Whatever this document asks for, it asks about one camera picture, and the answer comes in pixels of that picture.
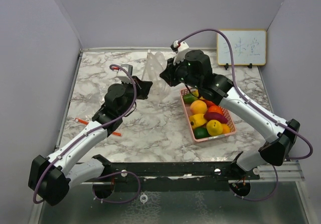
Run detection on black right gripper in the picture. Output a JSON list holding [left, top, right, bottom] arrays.
[[159, 55, 201, 90]]

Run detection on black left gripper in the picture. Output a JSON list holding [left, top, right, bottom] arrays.
[[119, 76, 152, 117]]

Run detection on clear polka dot zip bag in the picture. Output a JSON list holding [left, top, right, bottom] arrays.
[[142, 50, 170, 105]]

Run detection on peach toy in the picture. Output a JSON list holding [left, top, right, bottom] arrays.
[[190, 100, 208, 115]]

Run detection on yellow pear toy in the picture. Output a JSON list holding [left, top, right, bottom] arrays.
[[206, 120, 223, 136]]

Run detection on yellow lemon toy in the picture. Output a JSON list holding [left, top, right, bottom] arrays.
[[192, 89, 199, 98]]

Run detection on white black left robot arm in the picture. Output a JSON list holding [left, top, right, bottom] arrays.
[[28, 76, 152, 206]]

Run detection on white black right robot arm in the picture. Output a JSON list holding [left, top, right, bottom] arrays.
[[159, 50, 300, 179]]

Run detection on clear bag with orange zipper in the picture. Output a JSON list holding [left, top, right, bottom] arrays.
[[74, 83, 122, 137]]

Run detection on pink plastic basket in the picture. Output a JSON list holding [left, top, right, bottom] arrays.
[[180, 88, 236, 143]]

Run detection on orange pumpkin toy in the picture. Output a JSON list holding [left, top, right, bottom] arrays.
[[203, 99, 215, 107]]

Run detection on yellow bell pepper toy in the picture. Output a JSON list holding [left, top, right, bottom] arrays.
[[189, 114, 207, 130]]

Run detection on orange tomato toy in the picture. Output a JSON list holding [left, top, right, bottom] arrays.
[[207, 105, 224, 115]]

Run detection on green lime toy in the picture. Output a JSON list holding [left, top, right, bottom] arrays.
[[193, 127, 210, 139]]

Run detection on orange mango toy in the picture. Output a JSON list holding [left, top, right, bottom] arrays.
[[221, 124, 231, 134]]

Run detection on small whiteboard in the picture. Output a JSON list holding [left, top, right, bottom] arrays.
[[217, 29, 267, 66]]

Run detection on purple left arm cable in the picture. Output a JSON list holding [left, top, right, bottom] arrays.
[[33, 64, 137, 204]]

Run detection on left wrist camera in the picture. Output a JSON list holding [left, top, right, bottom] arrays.
[[116, 64, 133, 83]]

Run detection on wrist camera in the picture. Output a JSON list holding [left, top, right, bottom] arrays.
[[116, 64, 133, 83], [171, 40, 190, 65]]

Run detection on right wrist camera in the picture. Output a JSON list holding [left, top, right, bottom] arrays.
[[171, 40, 190, 65]]

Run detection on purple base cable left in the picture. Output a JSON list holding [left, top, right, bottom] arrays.
[[91, 170, 141, 204]]

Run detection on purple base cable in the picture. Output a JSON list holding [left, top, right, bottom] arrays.
[[233, 168, 279, 201], [91, 170, 141, 204]]

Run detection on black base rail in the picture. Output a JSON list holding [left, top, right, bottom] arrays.
[[93, 155, 259, 192]]

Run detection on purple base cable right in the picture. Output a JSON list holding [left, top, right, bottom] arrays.
[[233, 168, 279, 201]]

